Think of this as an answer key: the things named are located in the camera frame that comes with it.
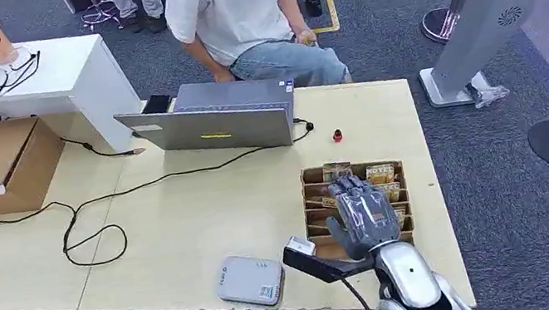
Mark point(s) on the wooden card box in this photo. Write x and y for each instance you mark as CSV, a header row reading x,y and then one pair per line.
x,y
323,249

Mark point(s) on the chrome stanchion base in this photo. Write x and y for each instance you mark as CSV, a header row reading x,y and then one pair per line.
x,y
440,25

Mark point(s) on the white counter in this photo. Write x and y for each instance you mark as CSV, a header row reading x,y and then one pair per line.
x,y
72,81

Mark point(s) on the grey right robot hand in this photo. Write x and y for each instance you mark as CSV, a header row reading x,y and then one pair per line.
x,y
366,216

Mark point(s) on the black phone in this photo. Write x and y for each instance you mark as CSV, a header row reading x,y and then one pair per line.
x,y
156,104

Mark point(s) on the grey laptop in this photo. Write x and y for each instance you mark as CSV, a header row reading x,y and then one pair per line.
x,y
224,123

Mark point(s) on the chair base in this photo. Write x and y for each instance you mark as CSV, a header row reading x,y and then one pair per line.
x,y
97,13

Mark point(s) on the small red bottle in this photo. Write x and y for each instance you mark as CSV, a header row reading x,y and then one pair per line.
x,y
337,136

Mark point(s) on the seated person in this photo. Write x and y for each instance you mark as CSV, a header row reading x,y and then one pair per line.
x,y
233,10

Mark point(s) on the clear plastic bag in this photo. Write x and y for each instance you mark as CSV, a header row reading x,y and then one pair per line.
x,y
490,95

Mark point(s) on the flat grey white device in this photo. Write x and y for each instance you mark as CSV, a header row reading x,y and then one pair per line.
x,y
250,280

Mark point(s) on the printed card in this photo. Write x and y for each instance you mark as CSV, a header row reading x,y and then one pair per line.
x,y
401,216
336,169
380,174
328,202
392,192

